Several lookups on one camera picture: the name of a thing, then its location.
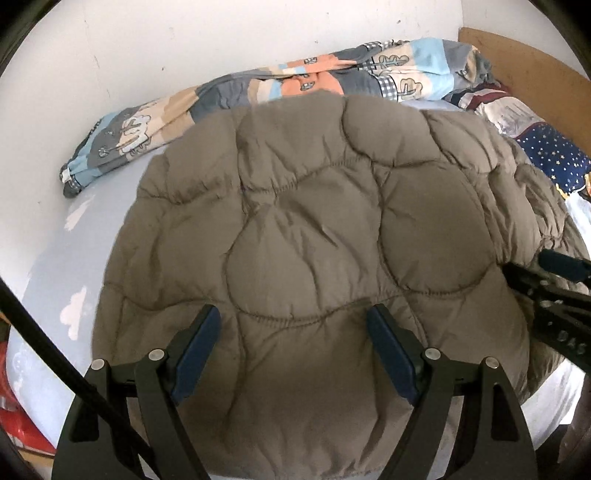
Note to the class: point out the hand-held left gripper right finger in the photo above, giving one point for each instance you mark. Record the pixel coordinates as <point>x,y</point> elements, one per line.
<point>392,355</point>

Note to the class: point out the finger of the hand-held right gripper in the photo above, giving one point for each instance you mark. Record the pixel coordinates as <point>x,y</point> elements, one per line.
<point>558,318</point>
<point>565,265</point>

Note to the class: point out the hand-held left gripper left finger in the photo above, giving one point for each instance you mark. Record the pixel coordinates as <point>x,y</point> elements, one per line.
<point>196,355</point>

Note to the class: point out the olive quilted jacket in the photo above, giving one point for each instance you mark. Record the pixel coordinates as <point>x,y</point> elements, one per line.
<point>300,207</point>

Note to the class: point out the navy star print pillow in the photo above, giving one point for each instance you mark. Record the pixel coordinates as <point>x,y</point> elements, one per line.
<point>558,152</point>

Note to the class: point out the maroon white patterned pillow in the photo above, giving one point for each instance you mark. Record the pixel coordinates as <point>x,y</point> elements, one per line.
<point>503,110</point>

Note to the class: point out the light blue fleece blanket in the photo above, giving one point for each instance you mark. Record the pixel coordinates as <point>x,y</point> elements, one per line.
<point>69,240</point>

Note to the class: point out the red plastic bag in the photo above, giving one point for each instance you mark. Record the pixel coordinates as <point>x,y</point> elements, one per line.
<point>18,415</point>

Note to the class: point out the wooden headboard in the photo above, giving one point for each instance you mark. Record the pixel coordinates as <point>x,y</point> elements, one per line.
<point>531,69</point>

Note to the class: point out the patchwork printed quilt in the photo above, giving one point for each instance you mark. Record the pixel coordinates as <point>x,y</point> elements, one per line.
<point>138,124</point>

